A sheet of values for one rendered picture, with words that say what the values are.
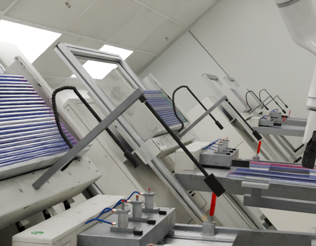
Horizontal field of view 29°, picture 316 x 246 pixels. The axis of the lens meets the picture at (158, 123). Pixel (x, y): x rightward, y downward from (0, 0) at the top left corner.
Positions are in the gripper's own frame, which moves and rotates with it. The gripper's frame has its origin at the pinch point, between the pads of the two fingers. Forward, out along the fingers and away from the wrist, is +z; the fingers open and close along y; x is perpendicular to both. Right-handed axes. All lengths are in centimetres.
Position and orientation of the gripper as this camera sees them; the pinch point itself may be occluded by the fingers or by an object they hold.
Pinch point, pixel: (307, 163)
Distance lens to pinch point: 181.1
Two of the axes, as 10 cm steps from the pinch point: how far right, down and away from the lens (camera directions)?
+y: -2.1, 0.2, -9.8
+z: -2.1, 9.8, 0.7
